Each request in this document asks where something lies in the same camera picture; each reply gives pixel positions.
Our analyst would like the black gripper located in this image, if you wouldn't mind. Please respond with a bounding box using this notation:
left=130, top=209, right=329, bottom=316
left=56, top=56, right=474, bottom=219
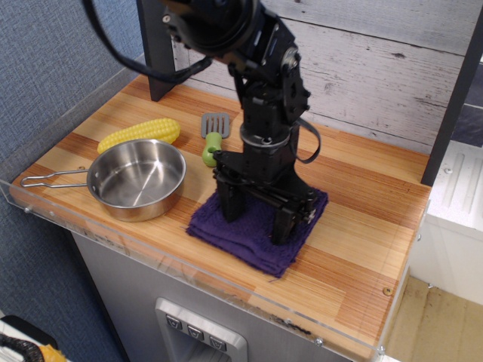
left=214, top=124, right=317, bottom=244

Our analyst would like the purple cloth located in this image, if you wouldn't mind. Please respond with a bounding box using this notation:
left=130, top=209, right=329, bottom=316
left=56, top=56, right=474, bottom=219
left=186, top=190, right=328, bottom=278

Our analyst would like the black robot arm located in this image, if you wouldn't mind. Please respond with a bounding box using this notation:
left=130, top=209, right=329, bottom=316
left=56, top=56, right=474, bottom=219
left=164, top=1, right=316, bottom=245

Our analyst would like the yellow toy corn cob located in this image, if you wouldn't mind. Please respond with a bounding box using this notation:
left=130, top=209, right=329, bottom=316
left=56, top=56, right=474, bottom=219
left=97, top=118, right=181, bottom=154

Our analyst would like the stainless steel pan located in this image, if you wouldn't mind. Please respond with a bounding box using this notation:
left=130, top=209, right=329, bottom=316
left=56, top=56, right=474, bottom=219
left=20, top=140, right=186, bottom=222

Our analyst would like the silver dispenser button panel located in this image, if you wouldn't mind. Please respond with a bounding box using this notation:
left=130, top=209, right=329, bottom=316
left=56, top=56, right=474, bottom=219
left=155, top=298, right=248, bottom=361

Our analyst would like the grey toy kitchen cabinet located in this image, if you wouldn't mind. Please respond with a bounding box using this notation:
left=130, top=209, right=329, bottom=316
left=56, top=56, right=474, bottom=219
left=73, top=235, right=345, bottom=361

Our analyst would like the white ribbed sink unit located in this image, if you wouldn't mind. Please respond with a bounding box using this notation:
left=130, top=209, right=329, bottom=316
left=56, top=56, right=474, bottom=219
left=409, top=141, right=482, bottom=304

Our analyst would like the yellow object bottom left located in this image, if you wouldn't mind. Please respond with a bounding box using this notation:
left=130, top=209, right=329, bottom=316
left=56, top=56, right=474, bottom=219
left=39, top=345, right=69, bottom=362

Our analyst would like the grey spatula green handle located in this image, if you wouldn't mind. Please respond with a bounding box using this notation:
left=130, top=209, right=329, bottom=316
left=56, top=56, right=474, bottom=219
left=201, top=112, right=230, bottom=167

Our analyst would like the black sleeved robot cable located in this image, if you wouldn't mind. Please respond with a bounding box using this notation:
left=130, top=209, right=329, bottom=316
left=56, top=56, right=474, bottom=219
left=82, top=0, right=212, bottom=86

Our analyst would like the dark left upright post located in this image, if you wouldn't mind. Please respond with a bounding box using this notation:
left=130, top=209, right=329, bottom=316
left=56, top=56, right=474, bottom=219
left=136, top=0, right=177, bottom=102

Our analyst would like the dark upright post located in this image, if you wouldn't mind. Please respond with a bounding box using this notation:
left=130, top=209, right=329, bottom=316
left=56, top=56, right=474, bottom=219
left=420, top=6, right=482, bottom=186
left=136, top=0, right=177, bottom=102

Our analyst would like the dark right upright post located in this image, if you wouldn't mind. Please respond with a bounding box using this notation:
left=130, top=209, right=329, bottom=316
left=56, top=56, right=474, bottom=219
left=420, top=6, right=482, bottom=186

